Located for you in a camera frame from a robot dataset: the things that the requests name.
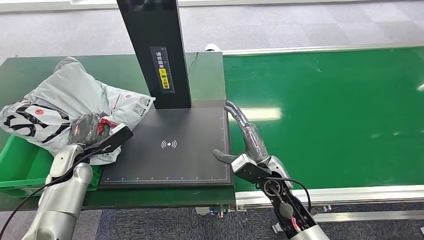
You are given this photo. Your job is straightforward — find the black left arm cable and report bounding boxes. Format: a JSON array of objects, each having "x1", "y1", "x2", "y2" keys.
[{"x1": 0, "y1": 149, "x2": 100, "y2": 238}]

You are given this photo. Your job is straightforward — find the black scanner base plate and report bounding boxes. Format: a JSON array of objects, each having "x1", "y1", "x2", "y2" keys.
[{"x1": 98, "y1": 99, "x2": 234, "y2": 190}]

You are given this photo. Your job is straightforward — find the black scanner column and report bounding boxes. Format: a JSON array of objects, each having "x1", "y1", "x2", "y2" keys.
[{"x1": 116, "y1": 0, "x2": 192, "y2": 110}]

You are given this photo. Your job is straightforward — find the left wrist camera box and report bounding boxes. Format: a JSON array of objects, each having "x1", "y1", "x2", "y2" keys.
[{"x1": 84, "y1": 123, "x2": 134, "y2": 157}]

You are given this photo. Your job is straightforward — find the white courier bag black logo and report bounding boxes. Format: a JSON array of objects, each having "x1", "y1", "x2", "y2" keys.
[{"x1": 0, "y1": 56, "x2": 157, "y2": 166}]

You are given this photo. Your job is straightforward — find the thin black table cable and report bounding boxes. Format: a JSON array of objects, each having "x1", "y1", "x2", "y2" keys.
[{"x1": 187, "y1": 51, "x2": 200, "y2": 77}]

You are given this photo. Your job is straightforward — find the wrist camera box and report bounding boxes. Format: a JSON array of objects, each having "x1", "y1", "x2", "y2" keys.
[
  {"x1": 230, "y1": 153, "x2": 273, "y2": 185},
  {"x1": 84, "y1": 123, "x2": 134, "y2": 157}
]

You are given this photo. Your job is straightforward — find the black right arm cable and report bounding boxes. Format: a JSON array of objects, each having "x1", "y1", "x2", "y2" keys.
[{"x1": 264, "y1": 177, "x2": 312, "y2": 213}]

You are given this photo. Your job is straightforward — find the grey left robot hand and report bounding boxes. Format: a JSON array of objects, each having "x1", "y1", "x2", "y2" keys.
[{"x1": 68, "y1": 112, "x2": 117, "y2": 147}]

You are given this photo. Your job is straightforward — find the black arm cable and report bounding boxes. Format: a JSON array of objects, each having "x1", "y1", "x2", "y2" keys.
[
  {"x1": 0, "y1": 149, "x2": 100, "y2": 238},
  {"x1": 264, "y1": 177, "x2": 312, "y2": 213}
]

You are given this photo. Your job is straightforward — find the green plastic crate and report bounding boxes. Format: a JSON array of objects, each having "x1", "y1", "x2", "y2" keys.
[{"x1": 0, "y1": 134, "x2": 102, "y2": 199}]

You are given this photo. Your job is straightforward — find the wide aluminium conveyor rail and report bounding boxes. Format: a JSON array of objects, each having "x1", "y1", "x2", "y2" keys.
[{"x1": 235, "y1": 185, "x2": 424, "y2": 210}]

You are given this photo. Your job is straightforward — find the metal conveyor mounting brackets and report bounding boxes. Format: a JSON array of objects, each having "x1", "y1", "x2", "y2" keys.
[{"x1": 195, "y1": 205, "x2": 248, "y2": 219}]

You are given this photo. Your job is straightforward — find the low aluminium frame bar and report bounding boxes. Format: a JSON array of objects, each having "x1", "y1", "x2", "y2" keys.
[{"x1": 311, "y1": 210, "x2": 424, "y2": 223}]

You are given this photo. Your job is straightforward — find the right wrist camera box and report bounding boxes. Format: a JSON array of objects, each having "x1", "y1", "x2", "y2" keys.
[{"x1": 230, "y1": 153, "x2": 273, "y2": 185}]

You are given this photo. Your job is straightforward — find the green conveyor belt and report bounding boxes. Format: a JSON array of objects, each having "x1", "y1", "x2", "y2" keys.
[{"x1": 222, "y1": 46, "x2": 424, "y2": 193}]

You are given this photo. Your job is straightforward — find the thin aluminium conveyor rail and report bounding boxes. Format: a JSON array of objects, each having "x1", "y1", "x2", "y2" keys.
[{"x1": 221, "y1": 41, "x2": 424, "y2": 56}]

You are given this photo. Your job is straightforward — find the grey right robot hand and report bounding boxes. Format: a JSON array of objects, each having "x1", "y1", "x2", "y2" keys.
[{"x1": 211, "y1": 100, "x2": 271, "y2": 166}]

